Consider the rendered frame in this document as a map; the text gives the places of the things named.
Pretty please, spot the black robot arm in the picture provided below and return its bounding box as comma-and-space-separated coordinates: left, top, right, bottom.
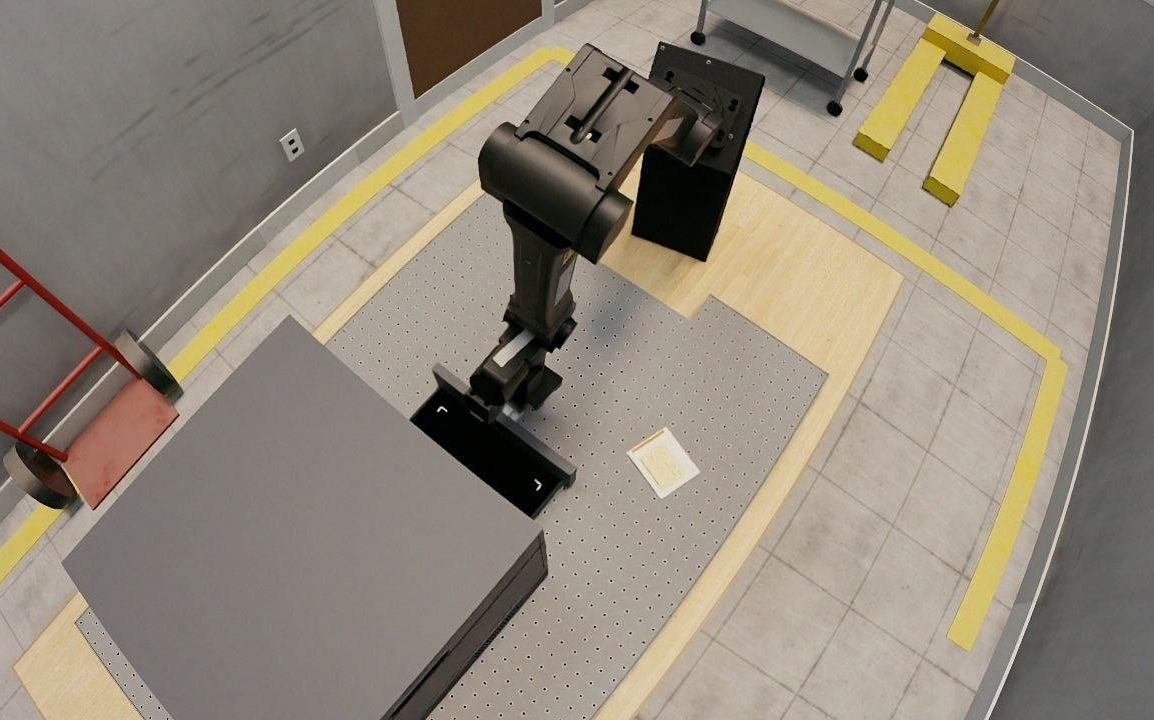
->
465, 43, 743, 423

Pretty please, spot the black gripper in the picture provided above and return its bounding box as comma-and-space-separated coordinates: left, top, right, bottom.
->
509, 359, 563, 413

